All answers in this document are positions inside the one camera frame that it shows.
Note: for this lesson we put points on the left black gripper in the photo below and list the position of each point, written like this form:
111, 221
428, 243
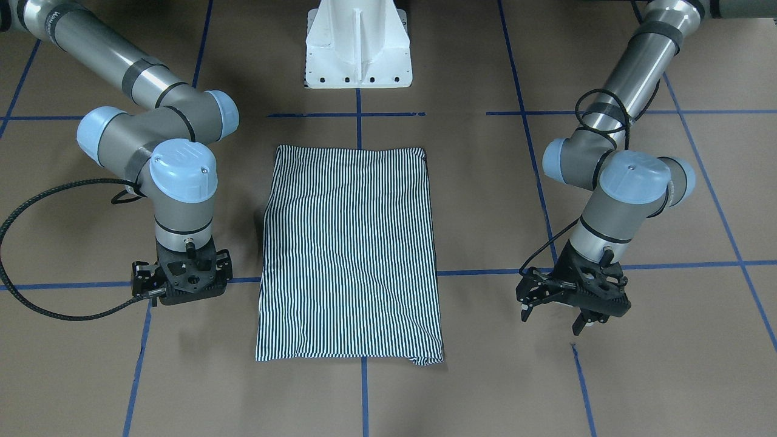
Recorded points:
542, 286

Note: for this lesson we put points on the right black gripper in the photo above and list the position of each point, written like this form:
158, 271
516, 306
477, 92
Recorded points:
143, 274

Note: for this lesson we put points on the navy white striped polo shirt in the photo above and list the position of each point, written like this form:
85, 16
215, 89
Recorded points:
349, 267

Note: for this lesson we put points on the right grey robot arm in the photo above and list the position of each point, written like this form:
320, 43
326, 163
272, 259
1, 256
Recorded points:
162, 154

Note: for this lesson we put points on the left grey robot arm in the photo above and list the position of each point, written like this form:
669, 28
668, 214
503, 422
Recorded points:
627, 186

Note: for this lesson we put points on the brown table mat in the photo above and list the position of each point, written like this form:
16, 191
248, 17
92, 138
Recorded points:
565, 225

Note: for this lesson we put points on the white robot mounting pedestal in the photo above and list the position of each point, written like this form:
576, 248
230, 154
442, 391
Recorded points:
358, 45

